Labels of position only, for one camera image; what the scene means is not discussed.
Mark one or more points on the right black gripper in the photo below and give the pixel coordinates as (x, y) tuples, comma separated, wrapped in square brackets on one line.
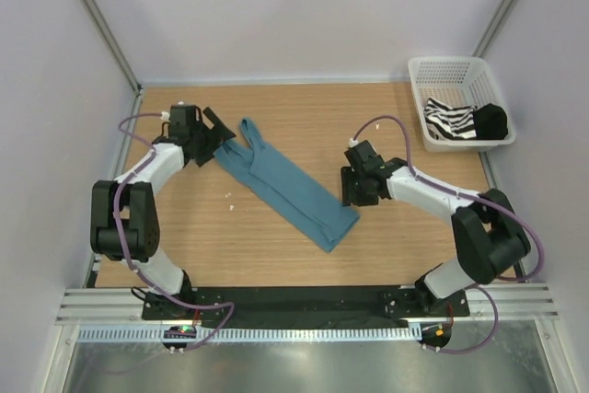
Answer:
[(349, 196)]

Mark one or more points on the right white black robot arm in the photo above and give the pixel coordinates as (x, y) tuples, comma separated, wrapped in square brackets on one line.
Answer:
[(488, 241)]

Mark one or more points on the white slotted cable duct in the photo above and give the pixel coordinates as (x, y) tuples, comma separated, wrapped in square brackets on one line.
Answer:
[(184, 335)]

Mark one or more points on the teal tank top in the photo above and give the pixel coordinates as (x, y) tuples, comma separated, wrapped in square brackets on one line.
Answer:
[(286, 188)]

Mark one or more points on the black white striped tank top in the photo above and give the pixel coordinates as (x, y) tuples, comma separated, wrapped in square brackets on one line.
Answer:
[(449, 123)]

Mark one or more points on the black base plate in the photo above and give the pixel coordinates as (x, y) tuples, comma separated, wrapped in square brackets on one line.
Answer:
[(326, 307)]

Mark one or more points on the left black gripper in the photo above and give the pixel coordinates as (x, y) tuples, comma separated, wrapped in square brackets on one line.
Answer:
[(217, 135)]

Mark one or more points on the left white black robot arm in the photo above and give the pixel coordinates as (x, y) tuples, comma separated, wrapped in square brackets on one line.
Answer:
[(124, 224)]

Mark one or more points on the white plastic basket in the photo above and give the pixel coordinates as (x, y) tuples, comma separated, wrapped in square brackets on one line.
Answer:
[(456, 81)]

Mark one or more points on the white debris scraps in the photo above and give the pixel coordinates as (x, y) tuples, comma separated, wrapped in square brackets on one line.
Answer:
[(231, 205)]

